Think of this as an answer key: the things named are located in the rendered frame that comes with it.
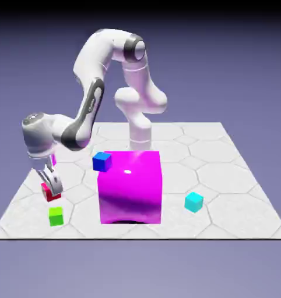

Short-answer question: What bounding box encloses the small cyan cube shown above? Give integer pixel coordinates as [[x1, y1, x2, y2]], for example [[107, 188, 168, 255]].
[[184, 191, 205, 214]]

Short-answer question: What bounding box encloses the small green cube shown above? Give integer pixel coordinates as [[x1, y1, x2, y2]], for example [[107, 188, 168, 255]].
[[48, 206, 64, 227]]

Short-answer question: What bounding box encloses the small blue cube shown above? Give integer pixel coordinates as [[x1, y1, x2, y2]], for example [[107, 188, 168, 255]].
[[92, 151, 113, 173]]

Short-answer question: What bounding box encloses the large magenta box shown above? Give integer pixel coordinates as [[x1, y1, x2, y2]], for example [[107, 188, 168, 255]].
[[97, 150, 162, 225]]

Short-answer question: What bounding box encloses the small red cube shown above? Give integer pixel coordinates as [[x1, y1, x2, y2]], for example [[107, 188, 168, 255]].
[[40, 182, 62, 203]]

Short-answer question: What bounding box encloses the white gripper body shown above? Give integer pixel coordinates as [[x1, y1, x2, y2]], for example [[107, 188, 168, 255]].
[[36, 169, 63, 196]]

